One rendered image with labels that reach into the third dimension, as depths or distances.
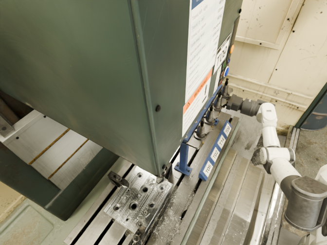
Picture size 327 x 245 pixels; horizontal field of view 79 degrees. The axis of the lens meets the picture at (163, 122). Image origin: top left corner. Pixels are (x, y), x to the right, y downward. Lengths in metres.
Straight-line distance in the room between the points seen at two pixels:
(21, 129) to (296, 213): 1.05
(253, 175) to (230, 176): 0.17
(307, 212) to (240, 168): 0.73
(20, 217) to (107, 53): 1.62
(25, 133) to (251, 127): 1.42
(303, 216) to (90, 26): 0.80
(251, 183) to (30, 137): 1.27
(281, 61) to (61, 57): 1.30
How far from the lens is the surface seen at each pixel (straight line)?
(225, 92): 1.16
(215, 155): 1.25
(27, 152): 1.02
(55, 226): 1.60
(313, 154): 2.80
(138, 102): 0.28
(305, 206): 0.83
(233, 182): 1.42
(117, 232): 1.15
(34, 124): 0.98
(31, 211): 1.78
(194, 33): 0.35
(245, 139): 1.62
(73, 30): 0.29
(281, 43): 1.40
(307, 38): 1.40
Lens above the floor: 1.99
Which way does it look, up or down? 49 degrees down
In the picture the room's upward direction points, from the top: 4 degrees counter-clockwise
